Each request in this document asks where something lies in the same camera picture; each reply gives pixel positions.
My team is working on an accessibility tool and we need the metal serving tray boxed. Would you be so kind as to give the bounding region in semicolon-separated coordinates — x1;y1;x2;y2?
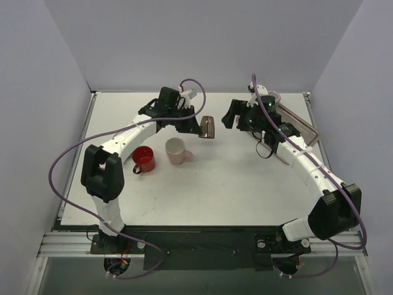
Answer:
254;103;320;165

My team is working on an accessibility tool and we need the purple mug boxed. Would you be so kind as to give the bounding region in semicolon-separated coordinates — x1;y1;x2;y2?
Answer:
268;90;281;106

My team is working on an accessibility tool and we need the pink ceramic mug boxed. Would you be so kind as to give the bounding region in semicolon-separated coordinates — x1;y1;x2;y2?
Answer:
165;138;193;165

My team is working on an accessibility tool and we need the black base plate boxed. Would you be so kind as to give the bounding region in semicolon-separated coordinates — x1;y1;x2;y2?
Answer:
90;226;311;271

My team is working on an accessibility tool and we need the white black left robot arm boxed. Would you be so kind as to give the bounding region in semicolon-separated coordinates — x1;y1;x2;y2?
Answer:
80;87;202;253

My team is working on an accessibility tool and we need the red mug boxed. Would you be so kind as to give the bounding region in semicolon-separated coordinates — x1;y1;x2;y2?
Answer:
131;146;156;175

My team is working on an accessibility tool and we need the brown patterned cup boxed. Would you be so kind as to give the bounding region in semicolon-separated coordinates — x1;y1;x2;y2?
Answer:
198;116;215;139

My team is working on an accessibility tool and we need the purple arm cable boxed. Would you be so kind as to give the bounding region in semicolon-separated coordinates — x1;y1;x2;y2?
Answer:
251;73;368;279
49;79;207;280

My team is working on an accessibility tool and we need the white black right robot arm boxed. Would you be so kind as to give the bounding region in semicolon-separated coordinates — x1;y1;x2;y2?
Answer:
222;96;362;251

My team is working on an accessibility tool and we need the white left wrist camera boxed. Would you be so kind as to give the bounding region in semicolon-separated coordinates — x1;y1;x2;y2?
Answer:
180;89;197;100

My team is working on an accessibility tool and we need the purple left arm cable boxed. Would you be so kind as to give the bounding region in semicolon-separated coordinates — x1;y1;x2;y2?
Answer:
49;79;207;280

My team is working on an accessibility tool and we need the aluminium rail frame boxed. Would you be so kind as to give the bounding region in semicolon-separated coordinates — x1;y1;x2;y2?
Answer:
36;92;368;259

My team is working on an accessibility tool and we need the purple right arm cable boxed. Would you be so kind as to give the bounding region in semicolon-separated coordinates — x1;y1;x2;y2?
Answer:
251;73;368;279

